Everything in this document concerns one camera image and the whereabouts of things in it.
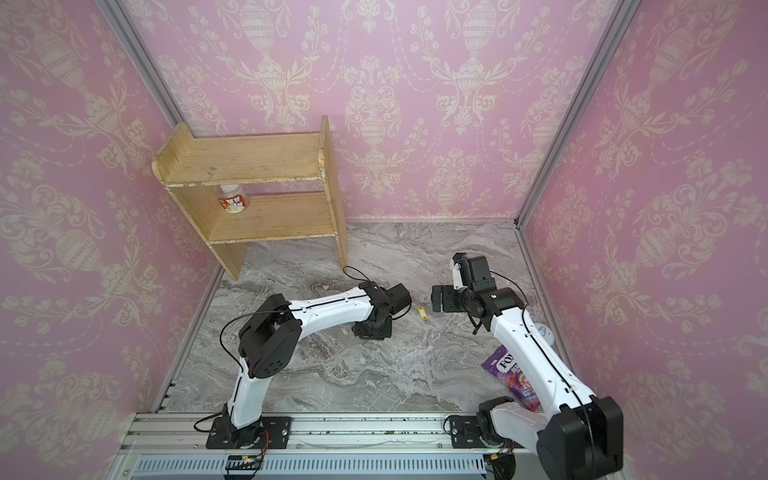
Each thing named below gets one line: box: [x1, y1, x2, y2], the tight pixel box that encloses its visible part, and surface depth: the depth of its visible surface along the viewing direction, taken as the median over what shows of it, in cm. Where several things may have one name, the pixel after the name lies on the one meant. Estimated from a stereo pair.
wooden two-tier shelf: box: [152, 115, 348, 280], surface depth 87 cm
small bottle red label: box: [218, 184, 247, 214], surface depth 94 cm
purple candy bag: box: [482, 345, 541, 412], surface depth 83 cm
